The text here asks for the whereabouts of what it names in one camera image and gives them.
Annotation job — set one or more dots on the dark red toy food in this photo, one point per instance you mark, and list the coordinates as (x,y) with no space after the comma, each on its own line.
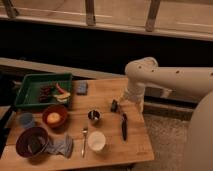
(45,95)

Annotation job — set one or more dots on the blue sponge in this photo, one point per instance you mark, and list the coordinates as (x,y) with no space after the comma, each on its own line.
(82,88)

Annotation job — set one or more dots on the red chili pepper toy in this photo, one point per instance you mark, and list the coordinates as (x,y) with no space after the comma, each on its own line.
(61,90)

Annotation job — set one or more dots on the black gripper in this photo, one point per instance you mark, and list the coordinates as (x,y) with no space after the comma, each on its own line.
(114,106)

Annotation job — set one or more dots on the dark purple bowl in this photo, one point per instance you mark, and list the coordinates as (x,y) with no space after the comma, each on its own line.
(32,142)

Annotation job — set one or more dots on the small metal cup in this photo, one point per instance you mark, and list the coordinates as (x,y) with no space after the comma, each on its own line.
(94,117)

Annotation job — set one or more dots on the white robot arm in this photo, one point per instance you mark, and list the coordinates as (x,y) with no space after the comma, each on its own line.
(196,81)

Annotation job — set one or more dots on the red bowl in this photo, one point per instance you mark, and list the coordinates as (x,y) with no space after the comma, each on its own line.
(61,109)

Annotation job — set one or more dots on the yellow round fruit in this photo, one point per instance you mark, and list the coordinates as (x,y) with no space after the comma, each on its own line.
(53,118)

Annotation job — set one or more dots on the metal spoon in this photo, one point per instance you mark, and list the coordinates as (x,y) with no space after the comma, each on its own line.
(84,132)

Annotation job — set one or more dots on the black handled knife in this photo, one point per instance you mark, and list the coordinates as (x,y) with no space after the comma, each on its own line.
(124,127)

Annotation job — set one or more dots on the blue plastic cup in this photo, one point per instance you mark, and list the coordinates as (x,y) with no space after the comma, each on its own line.
(26,120)

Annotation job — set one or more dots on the blue grey towel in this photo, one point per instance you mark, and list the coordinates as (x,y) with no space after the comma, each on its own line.
(62,146)

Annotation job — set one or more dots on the white cup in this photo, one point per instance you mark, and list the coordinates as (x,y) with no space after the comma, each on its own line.
(96,141)

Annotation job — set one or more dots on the green plastic tray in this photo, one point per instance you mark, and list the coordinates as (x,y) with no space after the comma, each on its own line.
(29,92)

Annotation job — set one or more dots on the yellow banana toy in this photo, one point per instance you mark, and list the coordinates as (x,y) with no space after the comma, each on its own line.
(62,97)

